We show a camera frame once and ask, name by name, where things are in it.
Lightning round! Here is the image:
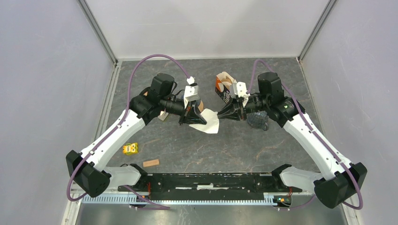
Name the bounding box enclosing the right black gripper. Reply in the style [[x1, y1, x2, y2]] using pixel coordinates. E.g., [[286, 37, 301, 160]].
[[218, 94, 269, 121]]

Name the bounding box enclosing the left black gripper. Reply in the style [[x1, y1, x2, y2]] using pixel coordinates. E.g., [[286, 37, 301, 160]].
[[160, 96, 207, 126]]

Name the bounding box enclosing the white paper coffee filter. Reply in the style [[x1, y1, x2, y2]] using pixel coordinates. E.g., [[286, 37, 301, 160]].
[[189, 109, 220, 134]]

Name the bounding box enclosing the orange coffee filter box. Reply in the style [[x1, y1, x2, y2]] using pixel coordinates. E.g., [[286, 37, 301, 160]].
[[215, 71, 237, 103]]

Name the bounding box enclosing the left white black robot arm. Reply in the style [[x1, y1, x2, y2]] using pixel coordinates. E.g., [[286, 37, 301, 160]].
[[66, 73, 207, 197]]

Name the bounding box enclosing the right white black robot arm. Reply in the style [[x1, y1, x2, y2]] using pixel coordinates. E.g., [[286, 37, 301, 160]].
[[218, 72, 367, 210]]

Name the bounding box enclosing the clear glass pitcher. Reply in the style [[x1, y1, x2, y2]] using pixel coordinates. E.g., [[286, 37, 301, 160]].
[[246, 111, 269, 131]]

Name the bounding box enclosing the colourful toy block pile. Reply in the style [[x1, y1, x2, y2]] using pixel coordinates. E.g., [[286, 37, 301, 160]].
[[157, 111, 169, 121]]

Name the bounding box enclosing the flat wooden block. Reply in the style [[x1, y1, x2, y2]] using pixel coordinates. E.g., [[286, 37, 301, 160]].
[[143, 159, 160, 167]]

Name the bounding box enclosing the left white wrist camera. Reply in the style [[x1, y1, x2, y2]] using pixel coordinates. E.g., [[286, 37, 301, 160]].
[[183, 76, 200, 108]]

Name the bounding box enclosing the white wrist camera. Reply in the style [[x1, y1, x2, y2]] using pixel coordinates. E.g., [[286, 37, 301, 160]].
[[230, 82, 250, 98], [183, 76, 200, 108]]

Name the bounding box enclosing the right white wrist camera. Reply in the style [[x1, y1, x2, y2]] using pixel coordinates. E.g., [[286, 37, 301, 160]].
[[230, 82, 250, 98]]

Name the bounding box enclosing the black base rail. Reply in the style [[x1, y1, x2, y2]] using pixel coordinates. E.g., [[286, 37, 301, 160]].
[[131, 172, 302, 201]]

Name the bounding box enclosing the grey slotted cable duct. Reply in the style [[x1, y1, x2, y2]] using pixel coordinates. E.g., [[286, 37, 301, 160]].
[[82, 194, 288, 206]]

